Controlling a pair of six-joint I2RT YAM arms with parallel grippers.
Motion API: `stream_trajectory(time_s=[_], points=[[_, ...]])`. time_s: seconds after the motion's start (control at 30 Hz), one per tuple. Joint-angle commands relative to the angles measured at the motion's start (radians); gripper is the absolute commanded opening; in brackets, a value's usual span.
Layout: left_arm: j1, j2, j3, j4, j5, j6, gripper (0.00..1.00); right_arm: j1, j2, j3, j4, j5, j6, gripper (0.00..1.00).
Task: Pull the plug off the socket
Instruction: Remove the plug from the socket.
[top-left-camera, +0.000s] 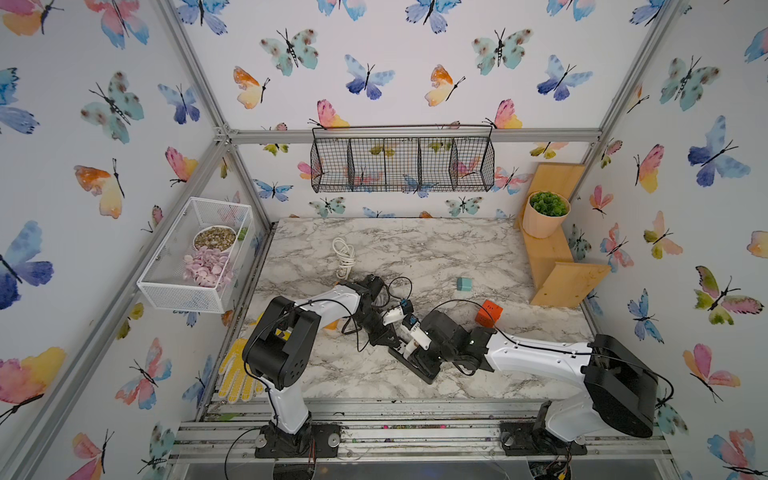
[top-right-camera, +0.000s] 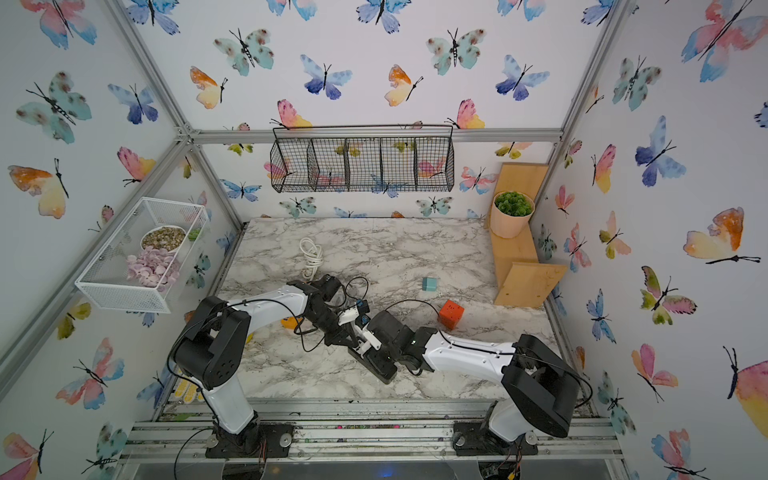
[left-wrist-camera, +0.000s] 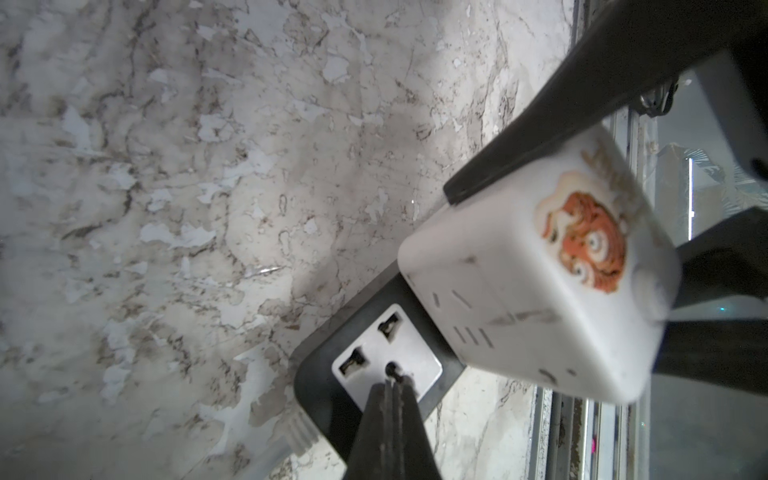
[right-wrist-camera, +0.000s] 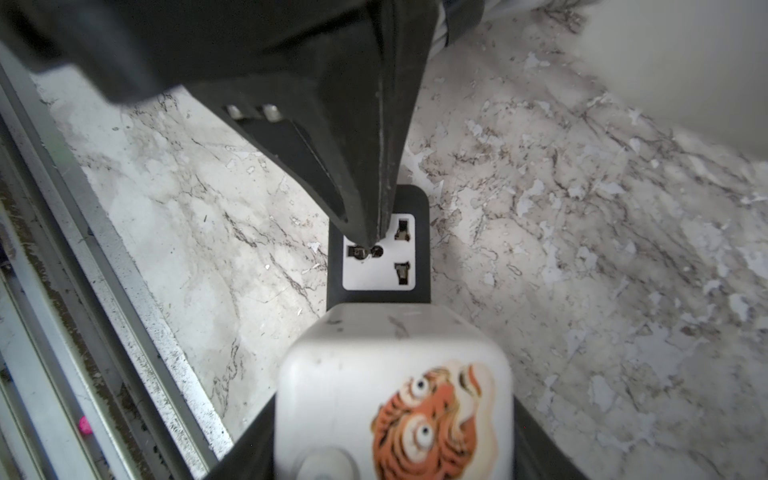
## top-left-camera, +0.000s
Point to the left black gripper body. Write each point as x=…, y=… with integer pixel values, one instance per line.
x=372, y=324

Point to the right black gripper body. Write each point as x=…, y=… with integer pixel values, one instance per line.
x=445, y=355

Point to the white cube socket adapter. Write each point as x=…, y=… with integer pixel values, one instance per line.
x=419, y=341

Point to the black power strip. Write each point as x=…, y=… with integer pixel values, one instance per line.
x=424, y=364

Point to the red cube socket adapter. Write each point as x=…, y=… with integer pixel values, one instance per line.
x=488, y=314

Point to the teal plug adapter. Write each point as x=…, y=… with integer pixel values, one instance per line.
x=464, y=284

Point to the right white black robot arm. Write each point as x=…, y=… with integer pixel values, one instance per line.
x=615, y=389

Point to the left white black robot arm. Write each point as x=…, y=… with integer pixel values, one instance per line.
x=278, y=351

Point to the wooden corner shelf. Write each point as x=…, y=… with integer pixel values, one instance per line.
x=559, y=280

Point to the yellow rubber glove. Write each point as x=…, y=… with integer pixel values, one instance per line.
x=236, y=384

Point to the pink pot green plant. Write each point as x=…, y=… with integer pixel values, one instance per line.
x=544, y=213

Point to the pink flower pile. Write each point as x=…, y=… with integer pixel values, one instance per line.
x=208, y=268

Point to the bowl of brown pebbles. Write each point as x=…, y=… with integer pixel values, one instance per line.
x=217, y=237

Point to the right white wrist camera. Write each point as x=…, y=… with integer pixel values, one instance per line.
x=408, y=323

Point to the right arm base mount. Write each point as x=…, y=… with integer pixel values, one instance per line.
x=529, y=438

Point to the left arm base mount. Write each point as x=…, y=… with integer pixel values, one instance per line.
x=312, y=440

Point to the black wire wall basket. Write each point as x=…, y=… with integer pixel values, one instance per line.
x=420, y=159

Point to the white mesh wall basket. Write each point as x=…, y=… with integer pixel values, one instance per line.
x=162, y=281

